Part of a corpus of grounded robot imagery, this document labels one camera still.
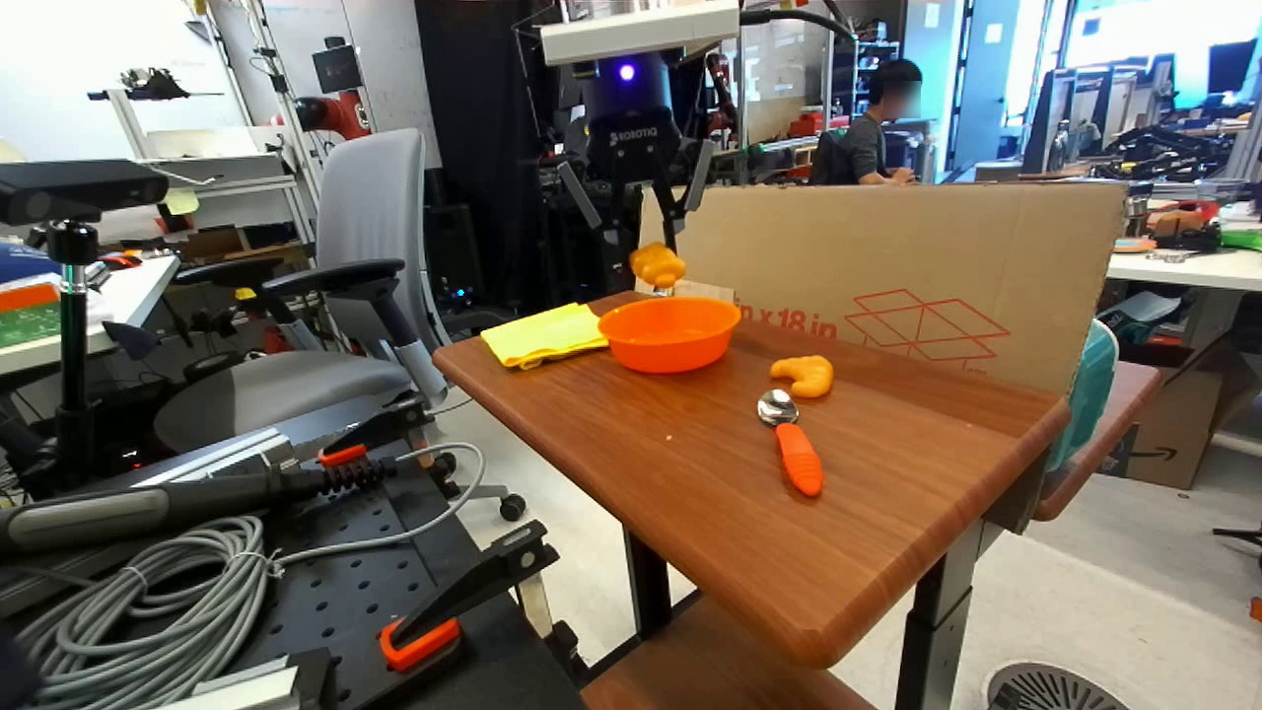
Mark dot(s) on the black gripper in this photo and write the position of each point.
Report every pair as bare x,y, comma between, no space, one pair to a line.
634,113

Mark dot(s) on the orange plastic bowl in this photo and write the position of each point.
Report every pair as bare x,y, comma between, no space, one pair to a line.
673,342

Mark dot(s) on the yellow folded cloth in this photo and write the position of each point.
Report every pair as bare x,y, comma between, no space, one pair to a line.
539,337

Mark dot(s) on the seated person in dark shirt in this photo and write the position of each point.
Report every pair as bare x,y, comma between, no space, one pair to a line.
869,138

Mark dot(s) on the grey mesh office chair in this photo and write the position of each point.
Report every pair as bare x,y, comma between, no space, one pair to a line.
375,199

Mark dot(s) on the large brown cardboard sheet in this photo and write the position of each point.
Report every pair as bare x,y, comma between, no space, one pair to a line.
921,249

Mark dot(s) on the red and black machine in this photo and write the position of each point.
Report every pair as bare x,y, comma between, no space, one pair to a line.
338,104

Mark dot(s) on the wooden top standing desk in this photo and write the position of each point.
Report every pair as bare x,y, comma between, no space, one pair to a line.
737,526

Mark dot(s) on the white shelf rack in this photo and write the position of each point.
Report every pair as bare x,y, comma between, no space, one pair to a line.
199,142

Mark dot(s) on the teal chair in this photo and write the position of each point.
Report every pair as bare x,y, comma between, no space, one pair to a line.
1091,379

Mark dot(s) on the black perforated base board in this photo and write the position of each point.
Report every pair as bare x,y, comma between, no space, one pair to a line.
358,576

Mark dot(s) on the white desk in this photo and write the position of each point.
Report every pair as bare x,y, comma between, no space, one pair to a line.
1185,268

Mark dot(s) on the brown cardboard box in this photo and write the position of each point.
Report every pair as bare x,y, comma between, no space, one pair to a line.
1185,420

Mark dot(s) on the round floor fan grille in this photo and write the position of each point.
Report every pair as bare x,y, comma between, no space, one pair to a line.
1051,693

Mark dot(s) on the black camera on stand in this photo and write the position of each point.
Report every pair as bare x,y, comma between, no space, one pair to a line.
73,191

